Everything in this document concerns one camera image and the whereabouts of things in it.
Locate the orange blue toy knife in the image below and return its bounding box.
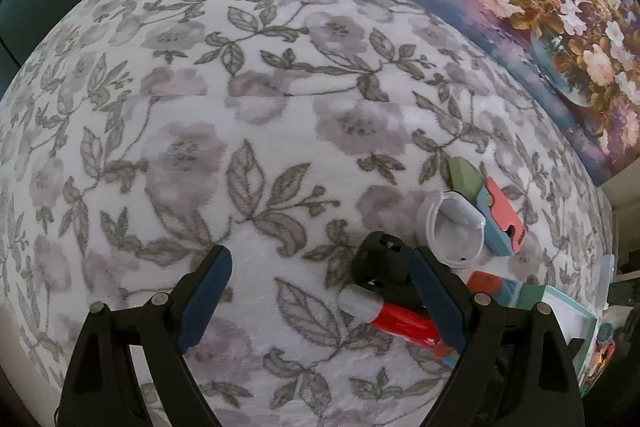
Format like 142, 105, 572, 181
466, 271, 522, 307

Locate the red white glue bottle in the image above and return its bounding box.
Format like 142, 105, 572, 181
337, 285, 442, 348

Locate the teal white shallow box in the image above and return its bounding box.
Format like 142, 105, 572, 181
514, 283, 600, 398

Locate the pink blue green toy knife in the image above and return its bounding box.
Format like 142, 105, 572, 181
447, 156, 526, 257

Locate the white power strip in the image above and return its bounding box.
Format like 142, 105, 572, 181
594, 254, 616, 312

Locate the black charger block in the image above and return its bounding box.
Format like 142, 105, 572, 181
350, 231, 428, 317

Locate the floral grey white blanket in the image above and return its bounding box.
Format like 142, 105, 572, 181
1, 0, 612, 426

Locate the colourful stationery pile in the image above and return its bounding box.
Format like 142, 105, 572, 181
580, 322, 615, 395

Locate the floral painting canvas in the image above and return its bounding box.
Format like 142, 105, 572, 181
410, 0, 639, 184

